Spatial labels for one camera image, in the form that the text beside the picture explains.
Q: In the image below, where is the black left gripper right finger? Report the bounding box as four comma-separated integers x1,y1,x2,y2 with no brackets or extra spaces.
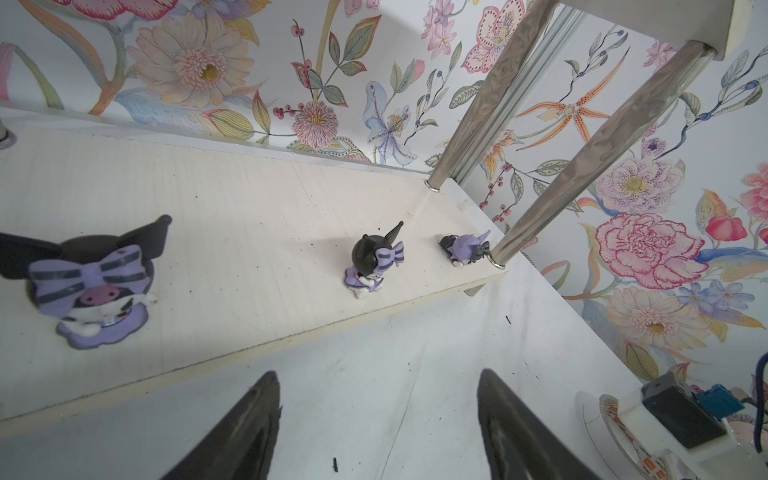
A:
477,369,597,480

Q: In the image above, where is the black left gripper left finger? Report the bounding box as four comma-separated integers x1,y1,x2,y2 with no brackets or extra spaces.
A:
164,371,281,479

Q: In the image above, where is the black purple toy figure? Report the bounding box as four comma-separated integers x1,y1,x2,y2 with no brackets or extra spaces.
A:
439,230,491,267
343,221,405,299
1,215,172,350

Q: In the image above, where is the white two-tier shelf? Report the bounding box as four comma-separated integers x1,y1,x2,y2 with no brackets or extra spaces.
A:
0,0,754,439

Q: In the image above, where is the tape roll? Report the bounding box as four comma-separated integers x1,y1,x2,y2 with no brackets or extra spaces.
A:
575,391,674,480

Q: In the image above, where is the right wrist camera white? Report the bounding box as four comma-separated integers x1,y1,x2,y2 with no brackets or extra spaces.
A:
618,372,751,462

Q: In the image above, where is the aluminium corner post right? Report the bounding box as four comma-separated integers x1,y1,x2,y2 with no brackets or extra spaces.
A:
451,4,587,184

